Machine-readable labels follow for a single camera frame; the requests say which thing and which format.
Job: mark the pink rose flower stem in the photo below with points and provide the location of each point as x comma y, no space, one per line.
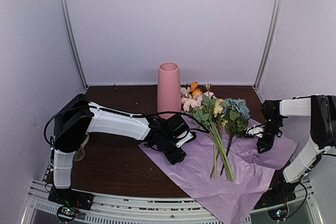
203,118

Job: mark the orange flower stem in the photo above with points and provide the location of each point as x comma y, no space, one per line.
195,90

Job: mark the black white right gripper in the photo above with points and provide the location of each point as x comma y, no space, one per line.
267,144

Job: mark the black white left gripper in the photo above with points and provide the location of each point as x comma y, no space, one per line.
177,157

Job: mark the aluminium corner post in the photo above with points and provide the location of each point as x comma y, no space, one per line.
269,44
72,44

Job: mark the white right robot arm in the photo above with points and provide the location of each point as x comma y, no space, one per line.
319,110

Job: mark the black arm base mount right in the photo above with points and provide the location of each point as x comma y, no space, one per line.
280,193

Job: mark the cream yellow flower stem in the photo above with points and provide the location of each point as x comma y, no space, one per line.
217,123

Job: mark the pink vase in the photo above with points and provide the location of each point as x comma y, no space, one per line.
169,90

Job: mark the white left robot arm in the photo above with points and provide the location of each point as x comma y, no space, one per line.
80,117

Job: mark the aluminium front rail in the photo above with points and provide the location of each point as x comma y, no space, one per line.
42,207

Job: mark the blue hydrangea flower stem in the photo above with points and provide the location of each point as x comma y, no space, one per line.
234,118

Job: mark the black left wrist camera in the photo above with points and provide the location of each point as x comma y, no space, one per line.
176,126

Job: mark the clear printed glass cup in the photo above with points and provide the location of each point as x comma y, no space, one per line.
80,153

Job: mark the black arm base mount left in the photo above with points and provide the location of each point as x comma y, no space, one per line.
71,198

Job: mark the aluminium right corner post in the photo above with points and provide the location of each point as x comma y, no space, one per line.
269,44

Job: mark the white blossom flower stem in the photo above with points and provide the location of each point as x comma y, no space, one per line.
187,100

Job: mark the aluminium left corner post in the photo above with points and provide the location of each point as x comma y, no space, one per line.
72,44

